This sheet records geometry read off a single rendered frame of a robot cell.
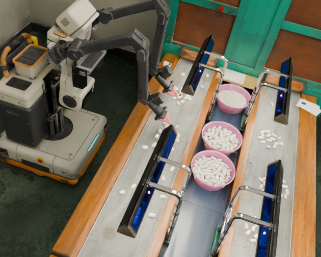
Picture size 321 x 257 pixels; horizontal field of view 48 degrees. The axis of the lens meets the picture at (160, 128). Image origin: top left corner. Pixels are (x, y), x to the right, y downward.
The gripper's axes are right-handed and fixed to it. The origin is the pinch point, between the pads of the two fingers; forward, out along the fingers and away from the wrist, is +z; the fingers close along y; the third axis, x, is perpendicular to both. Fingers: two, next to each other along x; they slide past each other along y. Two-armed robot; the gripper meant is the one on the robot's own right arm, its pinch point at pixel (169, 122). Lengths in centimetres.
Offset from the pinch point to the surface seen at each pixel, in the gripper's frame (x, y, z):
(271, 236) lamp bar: -63, -75, 27
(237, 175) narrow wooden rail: -28, -19, 40
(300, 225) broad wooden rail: -53, -39, 69
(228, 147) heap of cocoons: -20.8, 2.2, 34.9
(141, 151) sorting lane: 12.0, -23.1, -2.3
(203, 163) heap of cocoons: -11.7, -15.8, 27.3
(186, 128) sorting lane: -1.4, 7.6, 13.0
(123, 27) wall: 94, 161, -42
